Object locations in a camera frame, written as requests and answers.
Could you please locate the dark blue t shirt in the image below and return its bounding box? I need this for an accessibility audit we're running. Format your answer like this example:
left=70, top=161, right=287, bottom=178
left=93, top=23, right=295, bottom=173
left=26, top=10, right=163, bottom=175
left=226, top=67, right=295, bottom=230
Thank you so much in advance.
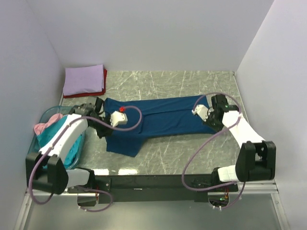
left=104, top=96, right=215, bottom=157

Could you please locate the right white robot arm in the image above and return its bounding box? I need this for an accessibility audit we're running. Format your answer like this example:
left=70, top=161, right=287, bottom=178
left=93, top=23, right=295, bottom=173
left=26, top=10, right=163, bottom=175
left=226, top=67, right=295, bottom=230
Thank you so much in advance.
left=201, top=94, right=276, bottom=191

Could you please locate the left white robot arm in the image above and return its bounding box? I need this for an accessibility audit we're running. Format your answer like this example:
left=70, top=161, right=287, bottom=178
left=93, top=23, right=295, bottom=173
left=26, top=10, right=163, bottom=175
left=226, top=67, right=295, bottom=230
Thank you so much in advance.
left=25, top=97, right=113, bottom=196

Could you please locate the teal t shirt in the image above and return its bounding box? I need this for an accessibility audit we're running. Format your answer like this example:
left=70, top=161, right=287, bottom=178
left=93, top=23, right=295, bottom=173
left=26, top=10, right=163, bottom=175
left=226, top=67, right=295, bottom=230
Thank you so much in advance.
left=36, top=115, right=83, bottom=169

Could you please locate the folded lavender t shirt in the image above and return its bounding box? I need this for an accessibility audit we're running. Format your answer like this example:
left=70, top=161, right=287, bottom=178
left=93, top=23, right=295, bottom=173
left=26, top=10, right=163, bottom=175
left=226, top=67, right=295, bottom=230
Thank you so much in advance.
left=63, top=64, right=104, bottom=96

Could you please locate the folded red t shirt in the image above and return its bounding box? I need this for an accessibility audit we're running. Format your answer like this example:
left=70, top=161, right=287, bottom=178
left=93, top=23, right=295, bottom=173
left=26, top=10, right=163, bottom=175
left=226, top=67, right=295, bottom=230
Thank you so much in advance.
left=63, top=68, right=107, bottom=98

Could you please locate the black base beam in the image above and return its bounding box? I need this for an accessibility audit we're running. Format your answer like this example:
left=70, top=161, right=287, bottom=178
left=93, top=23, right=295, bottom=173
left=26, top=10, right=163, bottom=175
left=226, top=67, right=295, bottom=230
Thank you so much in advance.
left=68, top=174, right=238, bottom=207

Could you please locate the pink t shirt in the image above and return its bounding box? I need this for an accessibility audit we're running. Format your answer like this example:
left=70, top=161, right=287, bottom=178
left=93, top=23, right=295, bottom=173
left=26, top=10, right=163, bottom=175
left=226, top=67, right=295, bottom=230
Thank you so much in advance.
left=34, top=113, right=63, bottom=135

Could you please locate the clear blue plastic basket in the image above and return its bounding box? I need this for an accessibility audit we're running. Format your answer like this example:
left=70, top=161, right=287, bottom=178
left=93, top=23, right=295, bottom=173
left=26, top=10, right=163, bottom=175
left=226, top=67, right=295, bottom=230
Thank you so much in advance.
left=28, top=106, right=85, bottom=170

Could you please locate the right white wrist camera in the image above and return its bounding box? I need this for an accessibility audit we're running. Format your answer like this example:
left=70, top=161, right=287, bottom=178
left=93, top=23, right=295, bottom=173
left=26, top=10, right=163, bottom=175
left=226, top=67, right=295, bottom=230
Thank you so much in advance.
left=192, top=104, right=209, bottom=122

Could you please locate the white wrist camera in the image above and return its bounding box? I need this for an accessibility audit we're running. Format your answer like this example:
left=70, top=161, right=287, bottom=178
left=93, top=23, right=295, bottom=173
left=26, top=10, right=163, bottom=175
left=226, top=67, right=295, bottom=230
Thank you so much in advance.
left=192, top=104, right=209, bottom=122
left=110, top=107, right=128, bottom=127

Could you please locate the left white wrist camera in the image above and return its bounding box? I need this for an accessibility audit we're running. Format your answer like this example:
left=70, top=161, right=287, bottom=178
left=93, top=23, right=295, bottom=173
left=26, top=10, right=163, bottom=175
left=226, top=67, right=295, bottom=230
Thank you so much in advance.
left=110, top=107, right=128, bottom=127

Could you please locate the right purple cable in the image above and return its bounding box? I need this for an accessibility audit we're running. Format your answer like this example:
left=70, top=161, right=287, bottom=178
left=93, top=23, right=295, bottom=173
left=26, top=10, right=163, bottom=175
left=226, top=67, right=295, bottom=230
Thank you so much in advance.
left=181, top=92, right=247, bottom=209

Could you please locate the purple cable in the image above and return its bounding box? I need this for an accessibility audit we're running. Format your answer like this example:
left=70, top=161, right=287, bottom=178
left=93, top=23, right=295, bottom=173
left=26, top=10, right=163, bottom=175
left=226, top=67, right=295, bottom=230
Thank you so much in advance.
left=181, top=92, right=247, bottom=209
left=28, top=105, right=143, bottom=213

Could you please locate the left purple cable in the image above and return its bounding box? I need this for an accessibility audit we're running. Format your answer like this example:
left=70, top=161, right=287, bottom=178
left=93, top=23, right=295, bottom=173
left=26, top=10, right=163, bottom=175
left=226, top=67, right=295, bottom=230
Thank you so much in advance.
left=28, top=105, right=143, bottom=213

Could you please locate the aluminium rail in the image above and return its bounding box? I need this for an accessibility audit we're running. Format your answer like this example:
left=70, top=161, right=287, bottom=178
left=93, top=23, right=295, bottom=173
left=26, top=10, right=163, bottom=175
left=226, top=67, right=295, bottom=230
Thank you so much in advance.
left=25, top=181, right=279, bottom=197

